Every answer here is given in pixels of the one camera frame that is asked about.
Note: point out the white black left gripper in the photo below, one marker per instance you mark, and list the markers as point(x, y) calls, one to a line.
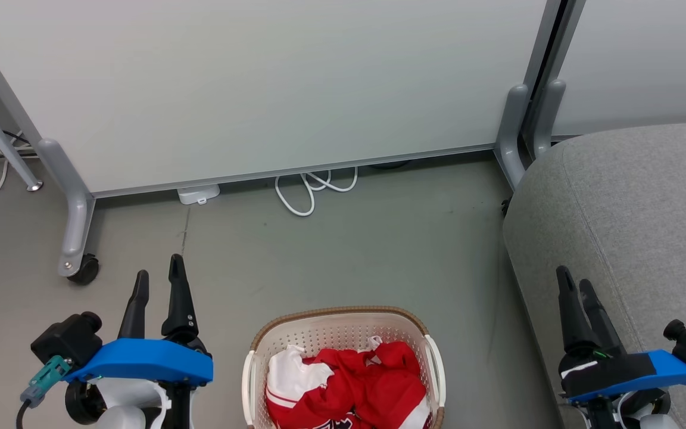
point(134, 396)

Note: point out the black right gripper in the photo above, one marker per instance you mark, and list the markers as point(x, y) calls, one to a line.
point(587, 356)

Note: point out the red and white garment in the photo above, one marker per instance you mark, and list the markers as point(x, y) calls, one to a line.
point(367, 387)

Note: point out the grey fabric sofa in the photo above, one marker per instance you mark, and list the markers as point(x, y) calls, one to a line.
point(635, 208)

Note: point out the white power adapter box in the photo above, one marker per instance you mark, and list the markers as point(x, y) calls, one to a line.
point(198, 193)

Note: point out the grey partition foot with caster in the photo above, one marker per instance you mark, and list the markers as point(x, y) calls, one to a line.
point(72, 208)

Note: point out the small black caster wheel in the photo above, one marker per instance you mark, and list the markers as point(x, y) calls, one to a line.
point(505, 207)

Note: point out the white laundry basket brown rim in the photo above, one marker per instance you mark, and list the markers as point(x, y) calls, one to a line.
point(331, 330)

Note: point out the wide white partition panel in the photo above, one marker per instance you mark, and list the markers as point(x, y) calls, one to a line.
point(259, 83)

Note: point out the narrow white partition panel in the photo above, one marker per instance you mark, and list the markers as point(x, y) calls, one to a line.
point(646, 59)

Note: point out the blue left camera mount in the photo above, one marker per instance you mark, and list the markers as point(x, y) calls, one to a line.
point(146, 359)

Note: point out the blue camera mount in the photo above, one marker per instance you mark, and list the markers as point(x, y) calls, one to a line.
point(676, 368)
point(146, 359)

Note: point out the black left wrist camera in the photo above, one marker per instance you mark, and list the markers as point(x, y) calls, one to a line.
point(68, 339)

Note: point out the blue right camera mount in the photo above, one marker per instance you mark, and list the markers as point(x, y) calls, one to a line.
point(676, 368)

